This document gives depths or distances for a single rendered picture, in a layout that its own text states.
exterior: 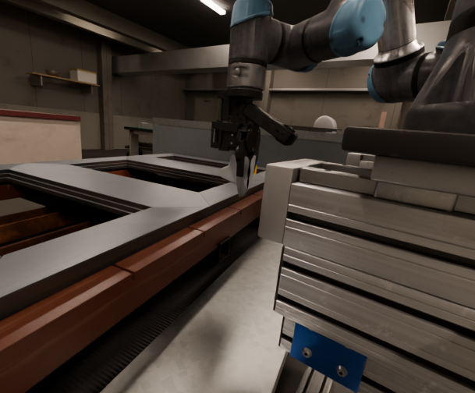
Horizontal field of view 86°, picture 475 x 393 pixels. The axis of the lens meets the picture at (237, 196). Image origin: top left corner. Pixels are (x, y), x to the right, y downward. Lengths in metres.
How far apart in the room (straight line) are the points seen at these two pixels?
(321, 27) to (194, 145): 1.19
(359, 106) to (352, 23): 8.08
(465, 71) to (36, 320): 0.45
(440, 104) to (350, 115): 8.28
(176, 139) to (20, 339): 1.44
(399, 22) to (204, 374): 0.84
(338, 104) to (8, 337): 8.57
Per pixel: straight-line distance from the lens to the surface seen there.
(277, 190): 0.29
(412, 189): 0.27
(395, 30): 0.84
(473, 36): 0.30
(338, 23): 0.49
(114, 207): 0.66
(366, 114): 8.49
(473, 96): 0.27
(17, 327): 0.35
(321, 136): 1.32
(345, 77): 8.76
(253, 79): 0.52
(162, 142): 1.73
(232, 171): 0.53
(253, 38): 0.53
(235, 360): 0.47
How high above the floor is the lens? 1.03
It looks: 15 degrees down
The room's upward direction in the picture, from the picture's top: 5 degrees clockwise
